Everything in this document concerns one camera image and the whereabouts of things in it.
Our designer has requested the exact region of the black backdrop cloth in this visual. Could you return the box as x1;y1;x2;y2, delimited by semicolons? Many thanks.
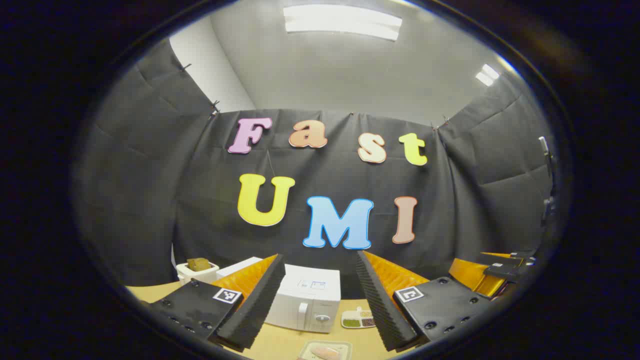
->
75;37;556;301

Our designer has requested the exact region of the white divided dish with beans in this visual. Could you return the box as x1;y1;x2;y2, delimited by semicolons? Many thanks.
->
341;306;377;329

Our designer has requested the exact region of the pale green square plate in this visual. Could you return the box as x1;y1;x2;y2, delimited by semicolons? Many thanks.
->
297;340;353;360

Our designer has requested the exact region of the white microwave oven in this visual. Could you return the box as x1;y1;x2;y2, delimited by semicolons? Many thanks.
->
216;256;342;334

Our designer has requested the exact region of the small ceiling light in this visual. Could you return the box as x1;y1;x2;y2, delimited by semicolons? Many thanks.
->
475;63;501;87

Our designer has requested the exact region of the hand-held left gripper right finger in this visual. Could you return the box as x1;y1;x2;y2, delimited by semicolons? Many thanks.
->
356;250;493;352

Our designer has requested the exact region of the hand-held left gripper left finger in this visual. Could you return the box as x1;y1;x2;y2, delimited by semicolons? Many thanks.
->
147;253;287;352

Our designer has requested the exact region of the long ceiling light panel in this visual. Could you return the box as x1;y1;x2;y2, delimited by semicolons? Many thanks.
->
282;4;403;42

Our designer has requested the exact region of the white toaster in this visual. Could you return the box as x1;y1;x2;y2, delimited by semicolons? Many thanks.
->
176;261;220;286

